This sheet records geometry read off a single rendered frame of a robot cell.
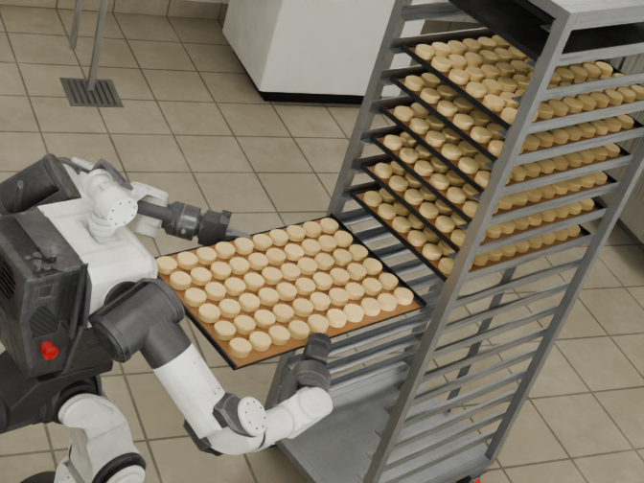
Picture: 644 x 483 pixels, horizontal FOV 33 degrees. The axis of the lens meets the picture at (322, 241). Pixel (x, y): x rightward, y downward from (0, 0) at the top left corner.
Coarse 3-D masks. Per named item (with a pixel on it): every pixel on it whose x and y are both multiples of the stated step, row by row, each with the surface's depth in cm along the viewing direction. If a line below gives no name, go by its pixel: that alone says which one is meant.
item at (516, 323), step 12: (540, 312) 323; (552, 312) 328; (504, 324) 318; (516, 324) 317; (468, 336) 309; (480, 336) 307; (492, 336) 312; (444, 348) 297; (456, 348) 302; (408, 360) 293
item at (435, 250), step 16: (368, 192) 300; (384, 192) 302; (384, 208) 295; (400, 208) 298; (400, 224) 291; (416, 224) 294; (416, 240) 287; (432, 240) 291; (528, 240) 302; (544, 240) 306; (560, 240) 310; (432, 256) 284; (480, 256) 289; (496, 256) 291; (512, 256) 297; (448, 272) 281
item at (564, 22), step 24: (552, 48) 237; (552, 72) 241; (528, 96) 244; (528, 120) 247; (504, 144) 252; (504, 168) 253; (480, 216) 262; (480, 240) 267; (456, 264) 271; (456, 288) 274; (432, 336) 283; (408, 384) 293; (408, 408) 299; (384, 432) 305; (384, 456) 308
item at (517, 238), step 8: (584, 216) 302; (592, 216) 305; (600, 216) 308; (552, 224) 293; (560, 224) 296; (568, 224) 299; (576, 224) 302; (528, 232) 287; (536, 232) 290; (544, 232) 293; (496, 240) 279; (504, 240) 281; (512, 240) 284; (520, 240) 287; (480, 248) 276; (488, 248) 278; (496, 248) 281; (448, 256) 272; (456, 256) 270
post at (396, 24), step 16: (400, 0) 268; (400, 32) 273; (384, 48) 275; (384, 64) 277; (368, 96) 283; (368, 112) 285; (368, 128) 289; (352, 144) 292; (352, 176) 298; (336, 192) 300; (336, 208) 302; (272, 384) 342; (272, 400) 343
